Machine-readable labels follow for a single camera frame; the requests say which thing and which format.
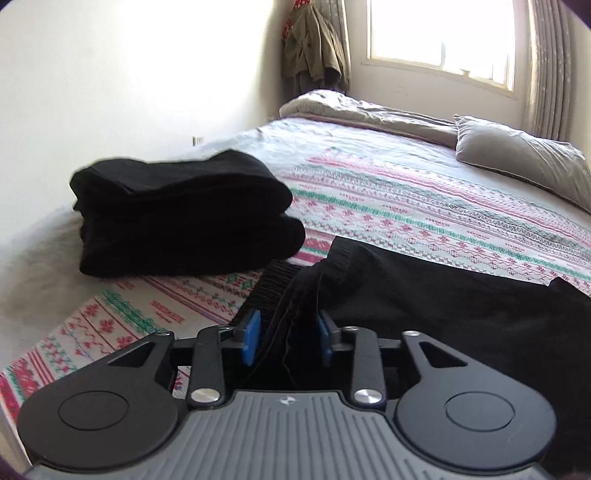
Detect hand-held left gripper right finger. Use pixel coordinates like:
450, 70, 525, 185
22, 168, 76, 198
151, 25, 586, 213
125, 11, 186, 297
316, 309, 467, 409

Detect hanging olive jacket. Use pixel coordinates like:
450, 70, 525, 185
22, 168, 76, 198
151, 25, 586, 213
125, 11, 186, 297
281, 4, 352, 93

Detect window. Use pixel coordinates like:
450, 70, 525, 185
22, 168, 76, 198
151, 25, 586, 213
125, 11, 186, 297
367, 0, 517, 97

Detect black pants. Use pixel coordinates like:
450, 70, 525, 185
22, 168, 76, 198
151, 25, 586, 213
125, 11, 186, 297
233, 235, 591, 478
69, 148, 306, 278

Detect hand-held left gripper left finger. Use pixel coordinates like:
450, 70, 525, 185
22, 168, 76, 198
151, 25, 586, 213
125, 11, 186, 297
108, 308, 263, 411

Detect beige duvet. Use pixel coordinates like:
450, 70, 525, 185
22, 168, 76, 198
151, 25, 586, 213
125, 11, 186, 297
279, 89, 460, 148

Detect grey curtain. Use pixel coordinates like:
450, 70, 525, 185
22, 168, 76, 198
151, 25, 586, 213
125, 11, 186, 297
522, 0, 575, 141

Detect folded black pants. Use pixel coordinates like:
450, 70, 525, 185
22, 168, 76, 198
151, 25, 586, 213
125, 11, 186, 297
69, 148, 306, 278

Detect beige pillow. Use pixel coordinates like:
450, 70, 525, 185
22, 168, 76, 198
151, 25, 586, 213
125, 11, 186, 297
454, 114, 591, 213

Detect bed with striped patterned sheet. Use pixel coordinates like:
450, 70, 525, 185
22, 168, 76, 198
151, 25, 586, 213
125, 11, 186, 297
0, 113, 591, 430

